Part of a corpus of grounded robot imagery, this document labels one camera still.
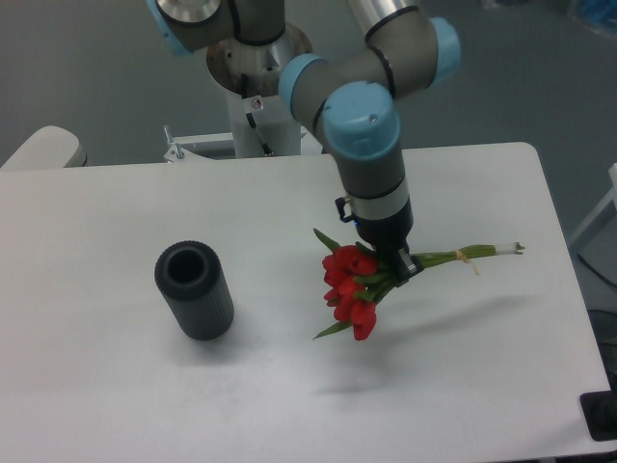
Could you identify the dark grey ribbed vase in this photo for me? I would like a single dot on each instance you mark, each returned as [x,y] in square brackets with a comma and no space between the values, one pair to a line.
[191,279]

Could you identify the clear container with blue items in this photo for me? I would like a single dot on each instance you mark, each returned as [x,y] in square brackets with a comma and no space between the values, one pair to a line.
[598,16]

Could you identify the white chair armrest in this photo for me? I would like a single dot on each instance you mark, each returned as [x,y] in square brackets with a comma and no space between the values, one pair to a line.
[51,147]

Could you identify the white furniture leg right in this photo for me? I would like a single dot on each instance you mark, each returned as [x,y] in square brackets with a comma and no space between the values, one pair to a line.
[597,218]

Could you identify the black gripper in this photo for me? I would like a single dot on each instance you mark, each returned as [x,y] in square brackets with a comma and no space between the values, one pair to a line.
[389,238]

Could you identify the red tulip bouquet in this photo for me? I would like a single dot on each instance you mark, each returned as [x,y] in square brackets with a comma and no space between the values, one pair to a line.
[359,280]

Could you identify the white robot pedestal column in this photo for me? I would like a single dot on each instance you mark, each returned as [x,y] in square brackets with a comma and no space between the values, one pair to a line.
[262,126]

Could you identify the black device at table edge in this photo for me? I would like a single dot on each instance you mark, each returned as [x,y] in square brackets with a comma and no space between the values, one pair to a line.
[599,410]

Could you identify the white pedestal base frame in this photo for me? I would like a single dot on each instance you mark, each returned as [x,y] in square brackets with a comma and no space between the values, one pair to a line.
[192,148]

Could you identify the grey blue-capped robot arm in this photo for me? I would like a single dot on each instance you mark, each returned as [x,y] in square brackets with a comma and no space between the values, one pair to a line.
[277,88]

